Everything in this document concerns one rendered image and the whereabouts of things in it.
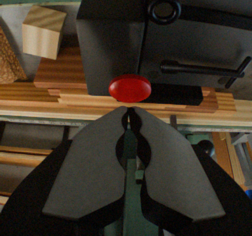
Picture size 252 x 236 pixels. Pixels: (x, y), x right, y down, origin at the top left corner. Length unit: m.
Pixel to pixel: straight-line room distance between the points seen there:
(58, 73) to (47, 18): 0.07
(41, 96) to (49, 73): 0.10
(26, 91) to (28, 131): 2.66
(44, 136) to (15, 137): 0.44
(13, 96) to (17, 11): 0.16
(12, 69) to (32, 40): 0.10
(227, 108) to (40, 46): 0.31
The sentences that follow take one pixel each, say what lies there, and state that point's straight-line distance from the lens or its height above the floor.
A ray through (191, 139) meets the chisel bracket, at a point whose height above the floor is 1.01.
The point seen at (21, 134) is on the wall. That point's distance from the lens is 3.05.
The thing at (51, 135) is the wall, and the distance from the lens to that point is 2.88.
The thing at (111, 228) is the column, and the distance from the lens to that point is 0.47.
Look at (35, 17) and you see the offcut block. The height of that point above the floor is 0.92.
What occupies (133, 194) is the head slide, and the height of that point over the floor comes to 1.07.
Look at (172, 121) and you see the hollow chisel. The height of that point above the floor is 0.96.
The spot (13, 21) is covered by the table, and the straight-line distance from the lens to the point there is 0.28.
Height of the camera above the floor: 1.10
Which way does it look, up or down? 29 degrees down
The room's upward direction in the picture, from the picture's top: 178 degrees counter-clockwise
